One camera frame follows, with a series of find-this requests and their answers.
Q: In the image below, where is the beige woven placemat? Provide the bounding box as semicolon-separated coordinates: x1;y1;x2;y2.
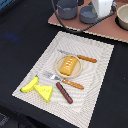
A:
12;31;114;128

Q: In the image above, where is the grey toy pot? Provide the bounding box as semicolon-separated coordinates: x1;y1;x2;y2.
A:
57;0;78;20

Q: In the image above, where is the grey toy frying pan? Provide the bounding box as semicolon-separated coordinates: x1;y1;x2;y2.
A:
79;5;97;24

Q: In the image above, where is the beige toy bowl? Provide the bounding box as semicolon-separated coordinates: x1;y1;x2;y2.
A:
117;4;128;30

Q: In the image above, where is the beige toy plate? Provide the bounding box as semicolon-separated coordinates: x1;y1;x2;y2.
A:
55;55;82;79

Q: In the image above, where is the brown toy sausage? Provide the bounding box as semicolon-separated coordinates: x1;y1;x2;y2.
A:
56;82;73;104

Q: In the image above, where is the orange toy bread loaf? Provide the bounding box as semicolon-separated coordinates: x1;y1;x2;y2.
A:
60;56;77;76

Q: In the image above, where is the toy knife orange handle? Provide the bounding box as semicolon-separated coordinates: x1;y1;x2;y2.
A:
58;50;97;63

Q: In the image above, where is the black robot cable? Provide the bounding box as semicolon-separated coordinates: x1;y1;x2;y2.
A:
50;0;118;34

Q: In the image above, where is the toy fork orange handle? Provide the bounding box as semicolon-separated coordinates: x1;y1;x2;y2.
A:
43;71;84;90

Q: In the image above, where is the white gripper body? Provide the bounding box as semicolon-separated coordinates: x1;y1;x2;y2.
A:
91;0;113;18

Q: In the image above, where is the yellow toy cheese wedge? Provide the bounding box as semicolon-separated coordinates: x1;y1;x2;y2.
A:
34;85;53;102

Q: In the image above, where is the yellow toy banana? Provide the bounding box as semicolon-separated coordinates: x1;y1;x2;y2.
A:
20;76;38;92

